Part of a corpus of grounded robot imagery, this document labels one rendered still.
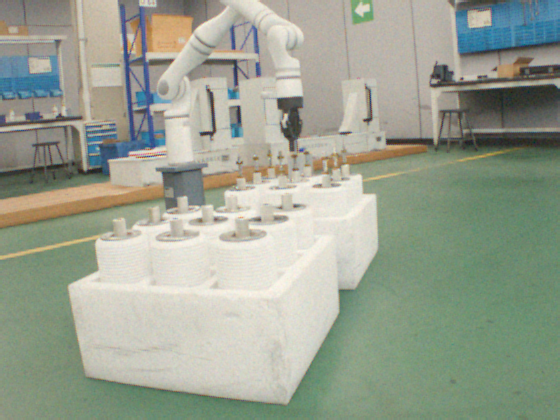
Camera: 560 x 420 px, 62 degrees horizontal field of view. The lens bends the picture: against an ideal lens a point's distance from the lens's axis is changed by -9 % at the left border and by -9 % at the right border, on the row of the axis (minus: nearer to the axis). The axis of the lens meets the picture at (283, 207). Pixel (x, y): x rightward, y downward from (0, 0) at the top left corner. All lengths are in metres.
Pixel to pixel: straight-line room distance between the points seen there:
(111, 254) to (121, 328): 0.13
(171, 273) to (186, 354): 0.13
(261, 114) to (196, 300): 3.40
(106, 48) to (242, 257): 7.27
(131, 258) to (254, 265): 0.23
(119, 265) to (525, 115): 5.74
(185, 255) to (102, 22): 7.28
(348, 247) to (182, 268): 0.54
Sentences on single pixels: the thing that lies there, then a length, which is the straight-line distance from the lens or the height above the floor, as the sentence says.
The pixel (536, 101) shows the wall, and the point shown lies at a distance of 6.24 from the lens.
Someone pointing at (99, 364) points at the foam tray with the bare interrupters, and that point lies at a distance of 0.95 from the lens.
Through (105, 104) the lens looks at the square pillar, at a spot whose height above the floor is 0.94.
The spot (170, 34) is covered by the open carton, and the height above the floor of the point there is 1.70.
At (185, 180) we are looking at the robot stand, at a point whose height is 0.25.
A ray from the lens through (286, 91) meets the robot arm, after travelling 1.41.
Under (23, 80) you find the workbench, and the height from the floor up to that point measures 1.34.
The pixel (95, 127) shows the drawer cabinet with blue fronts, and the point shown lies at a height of 0.59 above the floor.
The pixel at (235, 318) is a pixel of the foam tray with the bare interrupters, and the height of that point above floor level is 0.14.
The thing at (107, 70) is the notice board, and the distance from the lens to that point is 7.86.
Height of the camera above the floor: 0.42
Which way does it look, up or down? 10 degrees down
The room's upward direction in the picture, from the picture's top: 5 degrees counter-clockwise
